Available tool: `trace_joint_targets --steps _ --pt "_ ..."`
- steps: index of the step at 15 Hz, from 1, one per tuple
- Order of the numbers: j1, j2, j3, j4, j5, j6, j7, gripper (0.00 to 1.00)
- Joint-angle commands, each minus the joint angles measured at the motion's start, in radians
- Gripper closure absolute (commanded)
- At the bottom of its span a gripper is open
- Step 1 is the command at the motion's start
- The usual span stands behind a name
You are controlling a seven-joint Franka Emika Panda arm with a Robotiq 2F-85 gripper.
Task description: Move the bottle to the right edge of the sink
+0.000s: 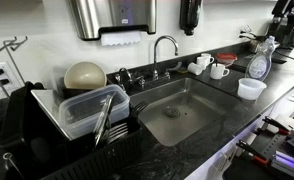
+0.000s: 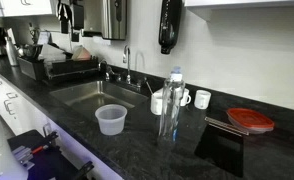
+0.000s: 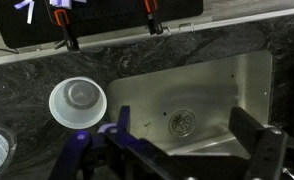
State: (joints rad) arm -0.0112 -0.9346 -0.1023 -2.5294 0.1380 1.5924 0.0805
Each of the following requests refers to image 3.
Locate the orange black bar clamp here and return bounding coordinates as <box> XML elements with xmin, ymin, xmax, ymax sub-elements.
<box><xmin>144</xmin><ymin>0</ymin><xmax>164</xmax><ymax>36</ymax></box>
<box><xmin>52</xmin><ymin>8</ymin><xmax>81</xmax><ymax>53</ymax></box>

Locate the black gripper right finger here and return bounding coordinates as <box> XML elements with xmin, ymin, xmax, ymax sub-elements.
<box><xmin>228</xmin><ymin>106</ymin><xmax>289</xmax><ymax>180</ymax></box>

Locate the metal drawer handle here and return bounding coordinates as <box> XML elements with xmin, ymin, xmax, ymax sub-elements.
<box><xmin>178</xmin><ymin>22</ymin><xmax>196</xmax><ymax>34</ymax></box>

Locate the white tape strip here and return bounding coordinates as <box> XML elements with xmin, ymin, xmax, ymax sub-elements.
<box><xmin>14</xmin><ymin>0</ymin><xmax>35</xmax><ymax>25</ymax></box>

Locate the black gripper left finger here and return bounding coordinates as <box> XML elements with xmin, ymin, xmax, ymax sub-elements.
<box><xmin>104</xmin><ymin>105</ymin><xmax>188</xmax><ymax>180</ymax></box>

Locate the stainless steel sink basin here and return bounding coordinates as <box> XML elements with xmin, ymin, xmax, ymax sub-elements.
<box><xmin>106</xmin><ymin>49</ymin><xmax>274</xmax><ymax>158</ymax></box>

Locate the translucent plastic cup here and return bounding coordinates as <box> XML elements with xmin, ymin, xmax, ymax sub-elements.
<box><xmin>48</xmin><ymin>76</ymin><xmax>108</xmax><ymax>130</ymax></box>

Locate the round metal sink drain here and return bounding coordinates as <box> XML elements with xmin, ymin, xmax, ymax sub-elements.
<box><xmin>167</xmin><ymin>109</ymin><xmax>197</xmax><ymax>138</ymax></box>

